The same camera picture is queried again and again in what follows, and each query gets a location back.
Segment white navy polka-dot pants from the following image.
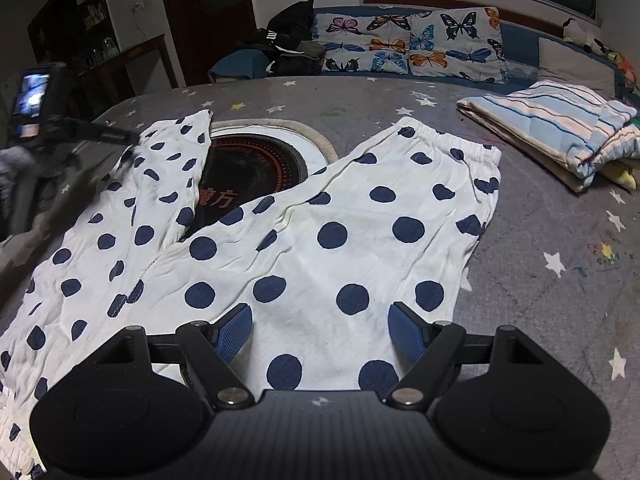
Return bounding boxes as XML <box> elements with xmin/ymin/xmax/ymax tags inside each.
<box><xmin>1</xmin><ymin>112</ymin><xmax>501</xmax><ymax>476</ymax></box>

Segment phone mounted on gripper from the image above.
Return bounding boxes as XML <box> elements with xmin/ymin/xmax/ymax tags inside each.
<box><xmin>10</xmin><ymin>63</ymin><xmax>66</xmax><ymax>143</ymax></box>

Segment dark wooden cabinet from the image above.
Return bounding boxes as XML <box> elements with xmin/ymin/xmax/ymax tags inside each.
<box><xmin>27</xmin><ymin>0</ymin><xmax>183</xmax><ymax>94</ymax></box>

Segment grey star-patterned table cover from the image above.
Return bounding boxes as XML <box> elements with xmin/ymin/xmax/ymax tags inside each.
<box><xmin>43</xmin><ymin>76</ymin><xmax>639</xmax><ymax>479</ymax></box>

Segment folded striped blue blanket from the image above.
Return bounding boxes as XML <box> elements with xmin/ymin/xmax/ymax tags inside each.
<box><xmin>457</xmin><ymin>79</ymin><xmax>639</xmax><ymax>193</ymax></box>

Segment black bag on bench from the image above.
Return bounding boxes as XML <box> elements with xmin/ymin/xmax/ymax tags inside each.
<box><xmin>254</xmin><ymin>0</ymin><xmax>326</xmax><ymax>77</ymax></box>

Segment butterfly print pillow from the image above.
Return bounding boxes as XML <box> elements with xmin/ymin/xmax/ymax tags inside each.
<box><xmin>311</xmin><ymin>6</ymin><xmax>509</xmax><ymax>84</ymax></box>

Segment grey cushion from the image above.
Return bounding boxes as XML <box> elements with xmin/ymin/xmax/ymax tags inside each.
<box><xmin>537</xmin><ymin>38</ymin><xmax>616</xmax><ymax>100</ymax></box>

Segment colourful toy pile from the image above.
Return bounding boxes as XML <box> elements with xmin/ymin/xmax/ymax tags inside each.
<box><xmin>600</xmin><ymin>44</ymin><xmax>639</xmax><ymax>92</ymax></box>

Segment plush toy black white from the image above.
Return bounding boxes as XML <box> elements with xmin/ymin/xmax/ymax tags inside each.
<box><xmin>562</xmin><ymin>18</ymin><xmax>602</xmax><ymax>55</ymax></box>

